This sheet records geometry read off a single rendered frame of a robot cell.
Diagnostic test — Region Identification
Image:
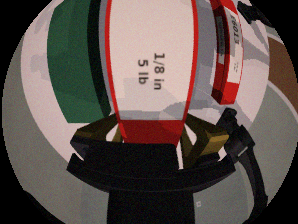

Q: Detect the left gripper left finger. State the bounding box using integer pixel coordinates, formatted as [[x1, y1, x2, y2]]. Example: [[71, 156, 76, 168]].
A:
[[74, 113, 123, 142]]

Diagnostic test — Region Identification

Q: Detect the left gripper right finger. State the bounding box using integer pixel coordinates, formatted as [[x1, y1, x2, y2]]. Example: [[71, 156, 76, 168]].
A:
[[180, 113, 229, 169]]

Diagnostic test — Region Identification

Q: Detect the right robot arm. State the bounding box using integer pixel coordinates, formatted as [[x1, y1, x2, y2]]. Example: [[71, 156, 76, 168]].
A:
[[237, 0, 274, 28]]

